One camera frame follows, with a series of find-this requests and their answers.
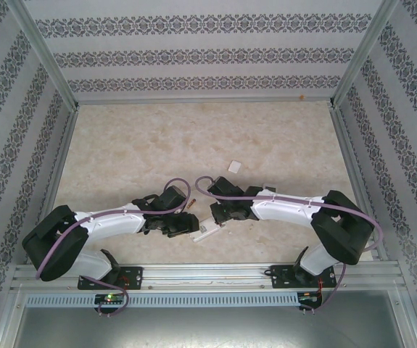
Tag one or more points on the brown AAA battery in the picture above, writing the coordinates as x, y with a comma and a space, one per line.
192, 203

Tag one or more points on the white remote battery cover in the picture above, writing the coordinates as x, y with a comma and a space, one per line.
234, 166

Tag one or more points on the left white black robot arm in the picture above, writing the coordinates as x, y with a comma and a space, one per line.
114, 221

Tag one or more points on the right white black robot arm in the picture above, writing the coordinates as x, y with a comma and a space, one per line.
284, 210

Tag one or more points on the left controller board green light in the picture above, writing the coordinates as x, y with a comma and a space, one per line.
108, 298

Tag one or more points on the right controller board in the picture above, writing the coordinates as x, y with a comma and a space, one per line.
307, 297

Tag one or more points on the aluminium mounting rail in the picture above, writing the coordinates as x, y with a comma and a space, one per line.
201, 275

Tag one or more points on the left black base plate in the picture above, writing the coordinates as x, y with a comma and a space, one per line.
133, 277

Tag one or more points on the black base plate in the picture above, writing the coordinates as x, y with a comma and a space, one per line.
280, 279
133, 277

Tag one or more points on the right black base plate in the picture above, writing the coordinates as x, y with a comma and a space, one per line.
280, 279

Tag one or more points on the right aluminium side rail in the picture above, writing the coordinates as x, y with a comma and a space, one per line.
351, 156

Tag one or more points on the aluminium side rail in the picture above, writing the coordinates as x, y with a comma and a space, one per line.
351, 156
63, 156

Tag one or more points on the left aluminium side rail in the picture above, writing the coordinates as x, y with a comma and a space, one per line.
63, 156

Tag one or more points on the right aluminium frame post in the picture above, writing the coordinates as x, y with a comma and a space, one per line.
366, 47

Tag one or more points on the aluminium frame post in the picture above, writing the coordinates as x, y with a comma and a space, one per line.
41, 47
366, 47

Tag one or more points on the left aluminium frame post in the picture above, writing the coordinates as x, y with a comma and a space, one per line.
41, 47

